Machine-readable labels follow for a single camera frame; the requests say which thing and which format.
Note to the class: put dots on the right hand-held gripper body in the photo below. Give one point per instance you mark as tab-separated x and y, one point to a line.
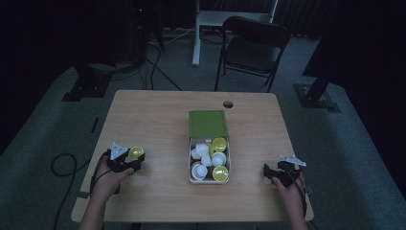
288	171

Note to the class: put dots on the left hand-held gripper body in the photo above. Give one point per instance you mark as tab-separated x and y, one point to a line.
118	159

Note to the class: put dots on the pile of white coffee pods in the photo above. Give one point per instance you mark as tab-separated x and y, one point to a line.
209	159

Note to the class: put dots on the white box tray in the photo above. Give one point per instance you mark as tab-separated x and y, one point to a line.
209	181

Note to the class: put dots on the person's right hand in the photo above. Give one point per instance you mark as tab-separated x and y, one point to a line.
288	193

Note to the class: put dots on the person's left hand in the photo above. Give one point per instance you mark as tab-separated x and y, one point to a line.
108	182

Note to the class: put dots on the small black stick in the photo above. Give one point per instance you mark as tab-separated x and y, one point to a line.
94	125

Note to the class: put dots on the green tape strip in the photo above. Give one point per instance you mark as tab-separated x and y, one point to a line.
83	195

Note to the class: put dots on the green box sleeve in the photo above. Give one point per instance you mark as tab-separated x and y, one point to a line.
207	124

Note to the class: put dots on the black stand base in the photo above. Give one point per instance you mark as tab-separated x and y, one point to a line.
87	86
314	96

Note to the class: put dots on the black folding chair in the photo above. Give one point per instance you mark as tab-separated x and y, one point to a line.
252	48

